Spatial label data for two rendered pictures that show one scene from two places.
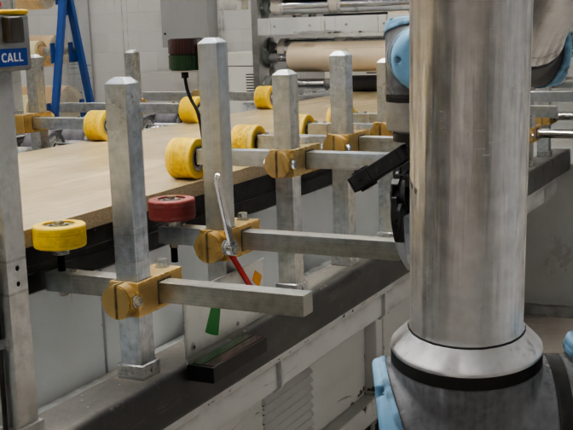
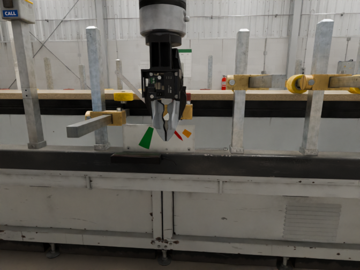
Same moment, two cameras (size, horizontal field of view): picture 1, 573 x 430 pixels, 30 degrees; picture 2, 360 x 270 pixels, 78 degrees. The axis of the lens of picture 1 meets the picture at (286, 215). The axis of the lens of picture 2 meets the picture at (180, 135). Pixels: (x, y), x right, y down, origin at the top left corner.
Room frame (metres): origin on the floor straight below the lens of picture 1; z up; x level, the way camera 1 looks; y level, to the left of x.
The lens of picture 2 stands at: (1.45, -0.65, 0.94)
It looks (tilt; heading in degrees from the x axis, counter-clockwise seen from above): 13 degrees down; 68
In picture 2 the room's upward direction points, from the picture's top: straight up
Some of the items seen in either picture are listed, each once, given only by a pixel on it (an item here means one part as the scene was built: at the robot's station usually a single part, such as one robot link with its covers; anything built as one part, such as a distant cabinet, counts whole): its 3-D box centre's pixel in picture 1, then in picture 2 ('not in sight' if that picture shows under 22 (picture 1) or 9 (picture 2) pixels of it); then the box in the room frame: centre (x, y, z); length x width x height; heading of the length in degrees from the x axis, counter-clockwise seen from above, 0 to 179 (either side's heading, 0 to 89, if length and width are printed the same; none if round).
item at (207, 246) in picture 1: (226, 240); (173, 111); (1.73, 0.10, 0.85); 0.14 x 0.06 x 0.05; 153
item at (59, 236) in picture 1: (60, 258); (124, 104); (1.59, 0.34, 0.85); 0.08 x 0.08 x 0.11
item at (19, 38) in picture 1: (13, 29); (7, 2); (1.23, 0.30, 1.20); 0.03 x 0.01 x 0.03; 153
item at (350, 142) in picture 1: (346, 144); (324, 82); (2.17, -0.13, 0.95); 0.14 x 0.06 x 0.05; 153
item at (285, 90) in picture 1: (288, 201); (238, 104); (1.93, -0.01, 0.87); 0.04 x 0.04 x 0.48; 63
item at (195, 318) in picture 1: (227, 305); (158, 138); (1.67, 0.10, 0.75); 0.26 x 0.01 x 0.10; 153
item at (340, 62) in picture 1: (343, 170); (315, 97); (2.15, -0.12, 0.90); 0.04 x 0.04 x 0.48; 63
